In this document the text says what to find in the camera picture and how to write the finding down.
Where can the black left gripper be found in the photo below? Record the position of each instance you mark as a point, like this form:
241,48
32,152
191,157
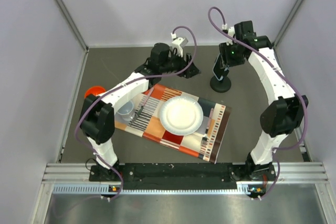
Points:
182,63

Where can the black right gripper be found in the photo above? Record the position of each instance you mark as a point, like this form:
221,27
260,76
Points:
224,50

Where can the phone with light blue case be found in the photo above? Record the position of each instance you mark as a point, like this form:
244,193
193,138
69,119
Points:
219,75

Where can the black phone stand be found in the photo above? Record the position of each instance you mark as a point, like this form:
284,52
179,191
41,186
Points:
221,86

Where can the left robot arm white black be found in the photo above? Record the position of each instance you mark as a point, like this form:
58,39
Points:
97,114

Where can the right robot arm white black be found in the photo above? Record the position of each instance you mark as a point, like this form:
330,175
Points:
285,110

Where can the white paper plate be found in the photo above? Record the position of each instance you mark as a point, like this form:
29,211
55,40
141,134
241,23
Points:
181,115

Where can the colourful patterned placemat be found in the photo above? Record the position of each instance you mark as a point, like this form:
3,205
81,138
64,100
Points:
204,143

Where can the grey small mug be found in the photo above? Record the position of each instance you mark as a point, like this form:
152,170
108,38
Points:
127,111

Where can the orange plastic bowl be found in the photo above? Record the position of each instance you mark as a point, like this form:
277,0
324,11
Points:
95,90

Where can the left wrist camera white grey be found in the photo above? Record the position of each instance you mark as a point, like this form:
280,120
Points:
178,43

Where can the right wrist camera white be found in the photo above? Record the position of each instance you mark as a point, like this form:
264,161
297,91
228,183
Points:
230,31

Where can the pink handled fork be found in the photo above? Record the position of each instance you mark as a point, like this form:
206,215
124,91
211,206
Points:
144,103

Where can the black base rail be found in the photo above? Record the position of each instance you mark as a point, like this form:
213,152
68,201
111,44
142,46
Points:
188,176

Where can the grey slotted cable duct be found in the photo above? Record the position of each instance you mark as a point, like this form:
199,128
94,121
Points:
241,189

